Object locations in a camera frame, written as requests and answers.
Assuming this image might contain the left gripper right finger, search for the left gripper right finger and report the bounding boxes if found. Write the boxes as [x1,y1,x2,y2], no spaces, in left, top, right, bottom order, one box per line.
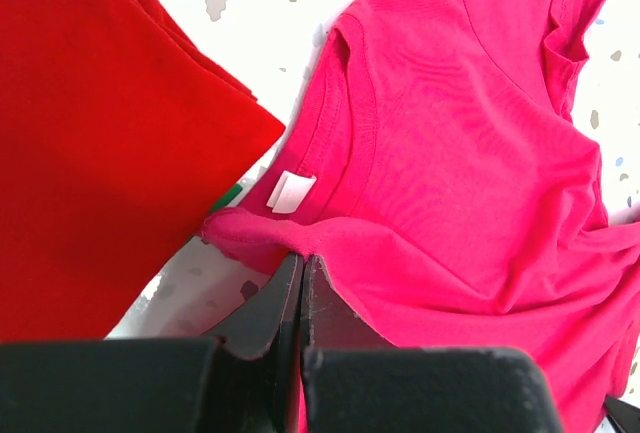
[301,256,563,432]

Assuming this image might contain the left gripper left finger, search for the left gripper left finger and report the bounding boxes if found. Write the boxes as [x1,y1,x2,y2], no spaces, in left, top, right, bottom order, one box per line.
[1,254,304,432]

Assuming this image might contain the pink t shirt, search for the pink t shirt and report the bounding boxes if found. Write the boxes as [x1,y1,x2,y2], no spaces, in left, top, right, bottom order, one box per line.
[201,0,639,432]

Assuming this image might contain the green folded t shirt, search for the green folded t shirt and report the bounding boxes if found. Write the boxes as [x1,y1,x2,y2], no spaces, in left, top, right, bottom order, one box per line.
[209,183,245,214]

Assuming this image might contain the red folded t shirt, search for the red folded t shirt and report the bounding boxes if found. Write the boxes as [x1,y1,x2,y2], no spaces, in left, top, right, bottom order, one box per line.
[1,0,284,342]

